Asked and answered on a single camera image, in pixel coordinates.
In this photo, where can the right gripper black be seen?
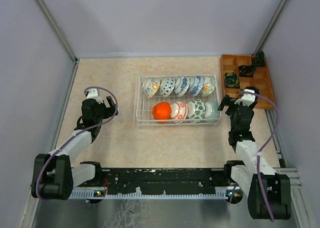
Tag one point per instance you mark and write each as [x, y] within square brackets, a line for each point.
[225, 100]

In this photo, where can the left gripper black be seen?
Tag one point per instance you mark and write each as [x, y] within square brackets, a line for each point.
[108, 110]

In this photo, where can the pale green ringed bowl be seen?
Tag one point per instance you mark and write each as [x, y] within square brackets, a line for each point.
[212, 113]

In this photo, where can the green leaf pattern bowl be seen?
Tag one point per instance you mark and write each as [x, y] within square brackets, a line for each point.
[196, 110]

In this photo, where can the blue white patterned bowl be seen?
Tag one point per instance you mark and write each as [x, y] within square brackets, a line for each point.
[196, 83]

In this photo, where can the white wire dish rack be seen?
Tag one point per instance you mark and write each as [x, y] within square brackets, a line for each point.
[178, 100]

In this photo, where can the orange white leaf bowl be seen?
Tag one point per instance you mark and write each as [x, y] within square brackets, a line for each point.
[179, 111]

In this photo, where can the orange bottom bowl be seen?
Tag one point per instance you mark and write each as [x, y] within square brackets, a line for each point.
[161, 111]

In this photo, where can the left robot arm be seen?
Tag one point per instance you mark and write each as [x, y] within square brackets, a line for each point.
[53, 175]

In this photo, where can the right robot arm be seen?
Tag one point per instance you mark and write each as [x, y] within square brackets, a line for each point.
[268, 191]

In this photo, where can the black yellow object in tray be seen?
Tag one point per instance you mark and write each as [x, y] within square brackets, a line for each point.
[231, 80]

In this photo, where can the wooden compartment tray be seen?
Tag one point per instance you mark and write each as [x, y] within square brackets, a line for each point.
[261, 78]

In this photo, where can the black round object in tray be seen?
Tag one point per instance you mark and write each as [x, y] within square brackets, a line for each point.
[253, 89]

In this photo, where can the black object tray centre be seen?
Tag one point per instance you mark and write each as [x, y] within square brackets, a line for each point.
[246, 70]

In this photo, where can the black object tray corner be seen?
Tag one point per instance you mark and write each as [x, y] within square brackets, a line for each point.
[259, 59]

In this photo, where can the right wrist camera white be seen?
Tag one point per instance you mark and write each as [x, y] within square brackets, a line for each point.
[247, 98]

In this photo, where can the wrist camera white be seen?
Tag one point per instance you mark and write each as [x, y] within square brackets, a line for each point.
[93, 93]
[247, 98]

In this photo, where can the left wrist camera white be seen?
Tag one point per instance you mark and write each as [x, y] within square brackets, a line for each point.
[93, 93]

